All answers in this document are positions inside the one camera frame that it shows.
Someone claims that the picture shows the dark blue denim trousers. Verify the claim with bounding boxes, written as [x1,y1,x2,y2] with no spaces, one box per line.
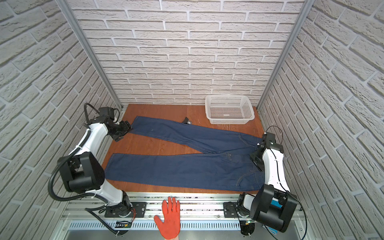
[105,117,265,192]

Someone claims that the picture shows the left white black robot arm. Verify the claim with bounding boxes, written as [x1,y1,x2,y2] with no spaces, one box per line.
[57,107,132,217]

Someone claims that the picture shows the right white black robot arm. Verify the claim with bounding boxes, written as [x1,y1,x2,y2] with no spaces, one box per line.
[237,132,299,233]

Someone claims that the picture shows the blue work glove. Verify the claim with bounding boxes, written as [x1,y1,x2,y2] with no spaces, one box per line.
[271,200,284,232]

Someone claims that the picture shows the white plastic laundry basket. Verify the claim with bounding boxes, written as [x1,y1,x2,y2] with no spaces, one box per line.
[205,95,255,125]

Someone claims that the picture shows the small black clip object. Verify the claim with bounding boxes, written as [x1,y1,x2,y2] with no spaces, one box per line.
[182,117,192,125]

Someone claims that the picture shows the black round floor puck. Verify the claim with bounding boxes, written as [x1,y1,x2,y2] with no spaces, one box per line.
[240,222,255,237]

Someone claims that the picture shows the small black electronics box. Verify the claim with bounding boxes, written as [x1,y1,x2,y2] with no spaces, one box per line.
[115,221,132,229]

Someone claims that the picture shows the red work glove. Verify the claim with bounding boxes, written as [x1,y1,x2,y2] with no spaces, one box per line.
[154,197,181,240]

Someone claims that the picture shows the right thin black cable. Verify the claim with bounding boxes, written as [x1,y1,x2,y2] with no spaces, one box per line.
[263,125,308,240]

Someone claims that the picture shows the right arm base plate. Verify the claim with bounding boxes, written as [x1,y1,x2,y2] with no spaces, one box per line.
[223,202,239,219]

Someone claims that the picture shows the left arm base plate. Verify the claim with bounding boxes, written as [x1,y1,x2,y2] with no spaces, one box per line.
[104,202,147,218]

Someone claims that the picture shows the aluminium mounting rail frame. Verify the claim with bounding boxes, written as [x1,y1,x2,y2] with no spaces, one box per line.
[50,192,315,240]

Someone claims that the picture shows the left black corrugated cable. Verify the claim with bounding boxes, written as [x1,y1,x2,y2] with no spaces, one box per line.
[47,102,127,236]

